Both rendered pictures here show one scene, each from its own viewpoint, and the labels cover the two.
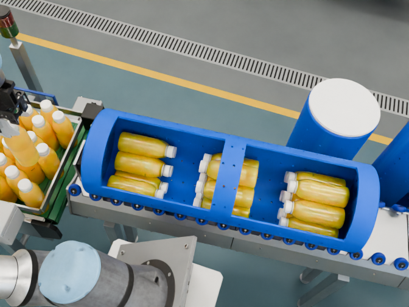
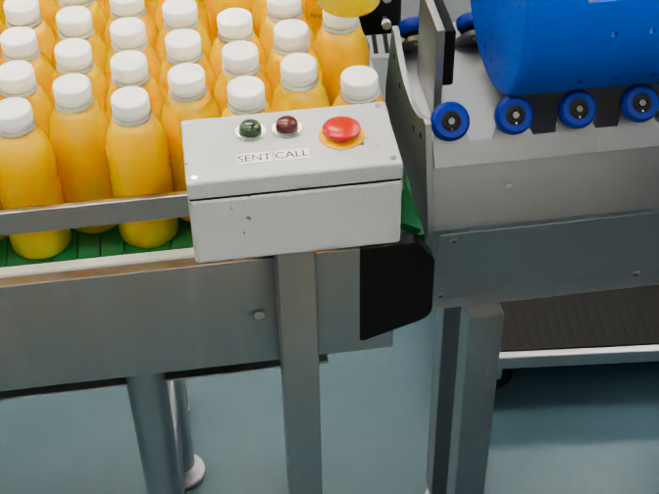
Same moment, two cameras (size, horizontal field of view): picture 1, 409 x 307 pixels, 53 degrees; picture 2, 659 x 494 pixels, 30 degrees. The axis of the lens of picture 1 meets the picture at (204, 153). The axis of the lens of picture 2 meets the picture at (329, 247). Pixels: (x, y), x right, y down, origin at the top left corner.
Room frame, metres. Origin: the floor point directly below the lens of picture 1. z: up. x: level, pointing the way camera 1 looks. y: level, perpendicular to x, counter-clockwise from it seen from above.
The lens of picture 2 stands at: (-0.51, 0.83, 1.80)
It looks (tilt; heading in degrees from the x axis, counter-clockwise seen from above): 42 degrees down; 347
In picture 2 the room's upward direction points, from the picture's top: 1 degrees counter-clockwise
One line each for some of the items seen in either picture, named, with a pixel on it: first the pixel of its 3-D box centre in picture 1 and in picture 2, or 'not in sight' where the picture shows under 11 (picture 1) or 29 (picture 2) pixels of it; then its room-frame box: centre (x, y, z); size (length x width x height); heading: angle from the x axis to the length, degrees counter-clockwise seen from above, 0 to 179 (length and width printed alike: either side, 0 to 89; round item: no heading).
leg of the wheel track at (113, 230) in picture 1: (118, 245); (469, 450); (0.59, 0.35, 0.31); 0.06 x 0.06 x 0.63; 84
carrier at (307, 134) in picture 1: (311, 162); not in sight; (1.03, -0.51, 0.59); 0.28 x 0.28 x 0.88
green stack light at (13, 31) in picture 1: (7, 27); not in sight; (1.07, 0.76, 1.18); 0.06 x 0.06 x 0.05
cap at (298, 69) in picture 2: (11, 172); (298, 69); (0.56, 0.60, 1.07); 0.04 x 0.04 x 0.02
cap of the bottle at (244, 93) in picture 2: not in sight; (245, 92); (0.53, 0.67, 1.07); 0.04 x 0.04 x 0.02
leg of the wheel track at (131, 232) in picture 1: (127, 218); (449, 382); (0.73, 0.34, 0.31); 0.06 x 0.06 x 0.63; 84
